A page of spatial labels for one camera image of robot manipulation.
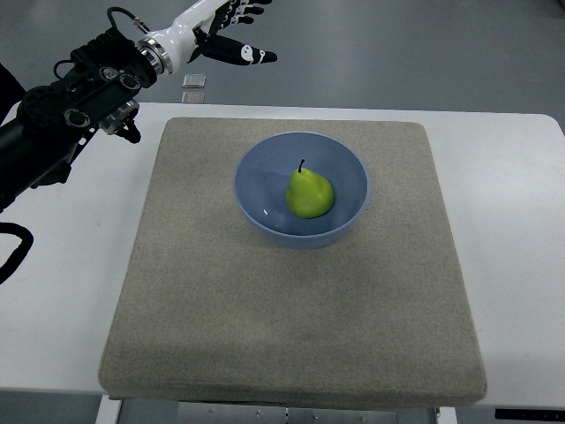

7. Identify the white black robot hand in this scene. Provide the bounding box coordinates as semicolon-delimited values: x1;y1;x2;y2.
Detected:
138;0;277;76

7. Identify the green pear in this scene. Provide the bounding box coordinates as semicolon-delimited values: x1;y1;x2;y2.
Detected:
285;159;335;219

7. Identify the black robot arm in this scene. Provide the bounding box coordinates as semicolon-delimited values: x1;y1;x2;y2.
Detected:
1;23;157;208

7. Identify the blue bowl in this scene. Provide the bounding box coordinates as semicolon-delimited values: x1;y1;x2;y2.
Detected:
233;132;371;250

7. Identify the upper silver floor plate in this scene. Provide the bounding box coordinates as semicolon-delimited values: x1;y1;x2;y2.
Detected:
182;73;207;88

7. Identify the silver floor plate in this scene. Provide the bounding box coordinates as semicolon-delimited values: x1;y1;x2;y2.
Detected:
182;73;207;88
181;91;206;104

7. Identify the lower silver floor plate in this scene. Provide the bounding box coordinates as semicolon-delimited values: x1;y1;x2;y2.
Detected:
181;91;206;104

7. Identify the grey felt mat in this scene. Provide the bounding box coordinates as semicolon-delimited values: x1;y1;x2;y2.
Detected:
99;117;487;409

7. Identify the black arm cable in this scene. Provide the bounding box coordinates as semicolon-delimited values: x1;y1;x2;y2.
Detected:
0;222;35;285

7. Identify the metal table frame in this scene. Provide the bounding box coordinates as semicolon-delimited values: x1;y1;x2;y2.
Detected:
95;396;458;423

